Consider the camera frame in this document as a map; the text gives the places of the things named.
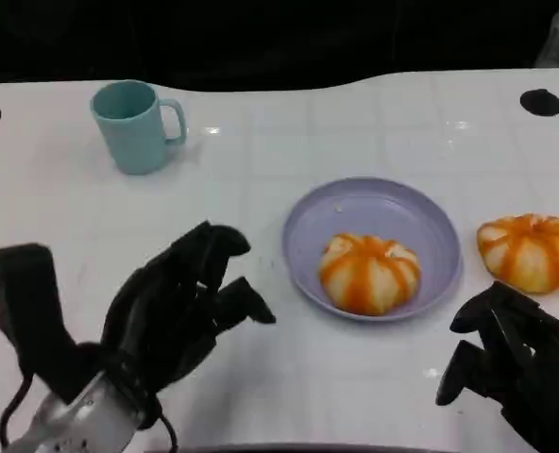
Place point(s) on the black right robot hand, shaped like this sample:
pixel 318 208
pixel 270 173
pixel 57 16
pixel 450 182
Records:
pixel 539 373

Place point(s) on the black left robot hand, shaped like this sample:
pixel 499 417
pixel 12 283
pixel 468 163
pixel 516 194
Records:
pixel 166 311

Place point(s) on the orange white toy bread roll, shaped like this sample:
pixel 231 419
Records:
pixel 369 276
pixel 530 252

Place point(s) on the pale green mug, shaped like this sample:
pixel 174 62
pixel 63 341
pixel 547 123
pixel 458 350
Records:
pixel 135 139

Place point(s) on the lilac plate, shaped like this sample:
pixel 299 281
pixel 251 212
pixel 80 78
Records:
pixel 378 207

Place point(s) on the black cloth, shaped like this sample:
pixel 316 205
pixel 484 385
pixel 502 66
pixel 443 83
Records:
pixel 260 40

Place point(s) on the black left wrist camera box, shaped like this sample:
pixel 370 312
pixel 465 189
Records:
pixel 24 302

